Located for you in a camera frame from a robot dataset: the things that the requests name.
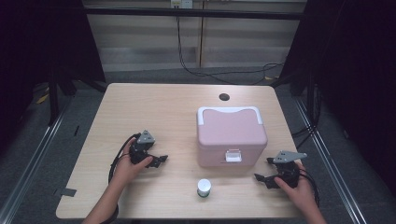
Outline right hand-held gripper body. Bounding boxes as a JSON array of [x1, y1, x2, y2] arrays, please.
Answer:
[[272, 150, 307, 189]]

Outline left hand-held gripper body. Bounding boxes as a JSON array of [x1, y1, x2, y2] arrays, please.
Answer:
[[129, 130, 156, 165]]

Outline pink storage box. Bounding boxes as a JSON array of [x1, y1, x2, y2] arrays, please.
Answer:
[[195, 105, 269, 168]]

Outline white bottle with green label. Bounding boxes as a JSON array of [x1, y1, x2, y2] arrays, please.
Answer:
[[196, 178, 212, 199]]

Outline person's left hand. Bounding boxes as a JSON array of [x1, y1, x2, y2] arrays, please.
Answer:
[[112, 143, 154, 188]]

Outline person's right hand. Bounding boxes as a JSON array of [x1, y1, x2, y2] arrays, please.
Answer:
[[274, 163, 314, 213]]

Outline black tape piece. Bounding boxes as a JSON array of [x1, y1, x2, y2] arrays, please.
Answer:
[[53, 187, 78, 198]]

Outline black metal stand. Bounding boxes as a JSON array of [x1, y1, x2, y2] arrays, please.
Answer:
[[47, 73, 61, 126]]

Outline yellow floor tape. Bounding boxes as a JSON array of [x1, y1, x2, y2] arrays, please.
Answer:
[[35, 92, 50, 105]]

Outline black curtain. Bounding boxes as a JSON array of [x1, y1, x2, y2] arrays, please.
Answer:
[[278, 0, 396, 190], [0, 0, 106, 153]]

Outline black horizontal bar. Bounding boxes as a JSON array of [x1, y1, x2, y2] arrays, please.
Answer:
[[83, 7, 305, 21]]

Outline left hand-held gripper black cable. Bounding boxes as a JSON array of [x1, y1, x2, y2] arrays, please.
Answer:
[[107, 133, 142, 185]]

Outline hand-held gripper black cable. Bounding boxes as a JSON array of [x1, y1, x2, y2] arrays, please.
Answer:
[[298, 169, 321, 208], [107, 133, 142, 185]]

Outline right hand-held gripper black cable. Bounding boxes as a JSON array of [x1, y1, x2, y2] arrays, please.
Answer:
[[298, 169, 321, 208]]

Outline black floor cables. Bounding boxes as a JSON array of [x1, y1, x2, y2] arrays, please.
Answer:
[[290, 83, 322, 149]]

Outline metal floor rail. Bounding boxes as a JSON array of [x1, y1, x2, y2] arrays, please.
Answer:
[[0, 111, 69, 224], [293, 98, 369, 224]]

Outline black wall cable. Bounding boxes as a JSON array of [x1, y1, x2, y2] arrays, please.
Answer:
[[176, 15, 285, 86]]

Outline white wall socket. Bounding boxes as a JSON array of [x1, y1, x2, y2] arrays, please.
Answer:
[[170, 0, 194, 9]]

